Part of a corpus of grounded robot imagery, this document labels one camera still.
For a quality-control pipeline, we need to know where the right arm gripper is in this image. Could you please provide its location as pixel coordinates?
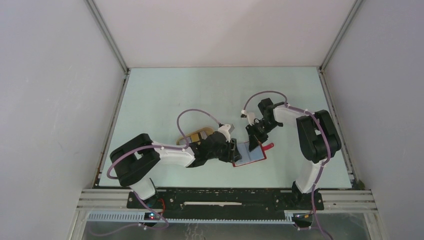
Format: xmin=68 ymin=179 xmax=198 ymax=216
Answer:
xmin=245 ymin=119 xmax=280 ymax=152

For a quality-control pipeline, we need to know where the red leather card holder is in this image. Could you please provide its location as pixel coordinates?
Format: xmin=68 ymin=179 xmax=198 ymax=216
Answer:
xmin=232 ymin=142 xmax=275 ymax=167

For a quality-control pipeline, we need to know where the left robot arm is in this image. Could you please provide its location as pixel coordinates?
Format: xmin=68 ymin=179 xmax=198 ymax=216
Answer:
xmin=106 ymin=131 xmax=242 ymax=208

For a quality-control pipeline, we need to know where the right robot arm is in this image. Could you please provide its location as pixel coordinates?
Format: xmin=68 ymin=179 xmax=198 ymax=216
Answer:
xmin=237 ymin=98 xmax=342 ymax=209

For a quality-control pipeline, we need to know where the beige oval plastic tray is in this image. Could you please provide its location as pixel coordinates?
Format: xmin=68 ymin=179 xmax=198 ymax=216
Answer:
xmin=176 ymin=126 xmax=215 ymax=146

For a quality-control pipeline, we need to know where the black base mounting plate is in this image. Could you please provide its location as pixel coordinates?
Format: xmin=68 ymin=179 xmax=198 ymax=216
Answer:
xmin=145 ymin=187 xmax=324 ymax=221

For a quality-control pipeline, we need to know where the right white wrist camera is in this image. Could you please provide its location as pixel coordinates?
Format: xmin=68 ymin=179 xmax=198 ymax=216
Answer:
xmin=240 ymin=109 xmax=256 ymax=126

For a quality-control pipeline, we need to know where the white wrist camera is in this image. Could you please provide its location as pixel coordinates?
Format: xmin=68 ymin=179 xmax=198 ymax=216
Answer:
xmin=217 ymin=124 xmax=235 ymax=142
xmin=240 ymin=109 xmax=256 ymax=126

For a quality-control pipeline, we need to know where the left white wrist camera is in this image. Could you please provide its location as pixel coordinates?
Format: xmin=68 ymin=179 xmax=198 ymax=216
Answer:
xmin=217 ymin=124 xmax=235 ymax=142

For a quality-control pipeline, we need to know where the aluminium frame rail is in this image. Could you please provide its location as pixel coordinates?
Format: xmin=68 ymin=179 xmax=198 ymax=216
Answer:
xmin=69 ymin=187 xmax=388 ymax=240

